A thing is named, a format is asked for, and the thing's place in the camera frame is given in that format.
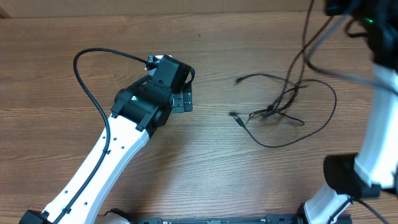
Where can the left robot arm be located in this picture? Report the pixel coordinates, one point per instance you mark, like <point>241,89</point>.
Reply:
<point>137,112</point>

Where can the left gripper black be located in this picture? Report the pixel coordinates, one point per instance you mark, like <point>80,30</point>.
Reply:
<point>184,102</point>

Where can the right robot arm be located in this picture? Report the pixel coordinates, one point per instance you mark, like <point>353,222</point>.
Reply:
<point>353,177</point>

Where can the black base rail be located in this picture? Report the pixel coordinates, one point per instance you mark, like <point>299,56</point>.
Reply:
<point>214,220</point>

